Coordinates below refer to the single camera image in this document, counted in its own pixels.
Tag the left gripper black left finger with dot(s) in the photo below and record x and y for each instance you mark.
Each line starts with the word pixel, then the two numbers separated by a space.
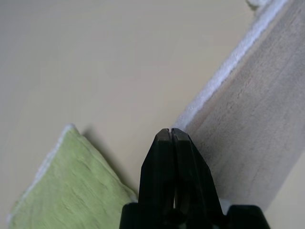
pixel 157 171

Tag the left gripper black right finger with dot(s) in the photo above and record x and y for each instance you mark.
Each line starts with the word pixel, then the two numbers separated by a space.
pixel 193 181

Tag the folded green towel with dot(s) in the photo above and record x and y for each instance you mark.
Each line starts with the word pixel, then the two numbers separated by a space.
pixel 71 181

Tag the beige towel with white trim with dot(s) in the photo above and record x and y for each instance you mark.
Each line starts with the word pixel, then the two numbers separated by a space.
pixel 250 107

